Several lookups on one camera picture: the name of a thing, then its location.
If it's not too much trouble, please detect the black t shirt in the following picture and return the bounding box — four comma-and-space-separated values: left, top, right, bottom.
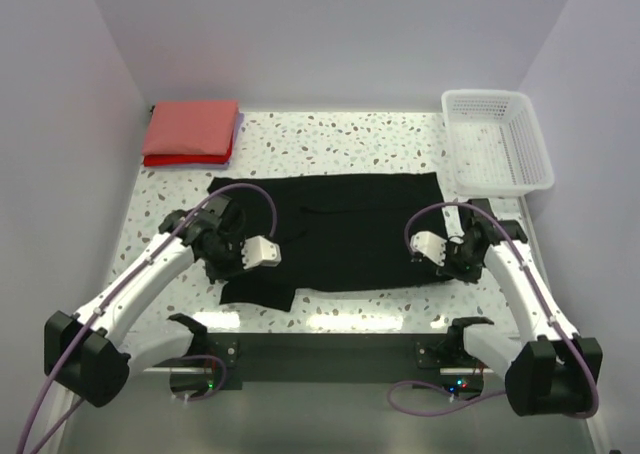
220, 173, 447, 312

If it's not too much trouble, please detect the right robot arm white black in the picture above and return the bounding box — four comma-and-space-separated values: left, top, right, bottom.
442, 199, 603, 419

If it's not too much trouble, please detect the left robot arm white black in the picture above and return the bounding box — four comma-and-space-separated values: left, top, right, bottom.
44, 195, 246, 407

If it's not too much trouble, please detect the red folded t shirt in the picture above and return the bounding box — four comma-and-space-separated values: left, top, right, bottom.
143, 146, 233, 167

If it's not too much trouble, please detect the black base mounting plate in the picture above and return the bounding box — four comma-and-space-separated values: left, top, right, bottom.
149, 331, 506, 394

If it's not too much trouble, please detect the white plastic basket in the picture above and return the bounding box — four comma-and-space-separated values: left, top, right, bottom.
441, 89, 555, 197

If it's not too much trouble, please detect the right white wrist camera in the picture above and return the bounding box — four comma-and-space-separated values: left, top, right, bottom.
409, 231, 448, 267

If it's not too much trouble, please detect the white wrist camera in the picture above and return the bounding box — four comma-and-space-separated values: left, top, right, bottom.
241, 236, 282, 270
409, 231, 448, 267

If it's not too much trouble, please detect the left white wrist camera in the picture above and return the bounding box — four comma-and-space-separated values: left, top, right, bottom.
241, 236, 282, 270

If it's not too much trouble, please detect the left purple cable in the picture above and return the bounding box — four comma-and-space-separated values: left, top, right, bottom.
14, 182, 279, 454

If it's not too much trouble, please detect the purple cable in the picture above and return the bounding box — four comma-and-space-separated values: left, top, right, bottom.
388, 201, 600, 419
14, 182, 279, 454

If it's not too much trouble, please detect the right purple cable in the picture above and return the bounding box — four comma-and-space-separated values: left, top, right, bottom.
388, 201, 600, 419

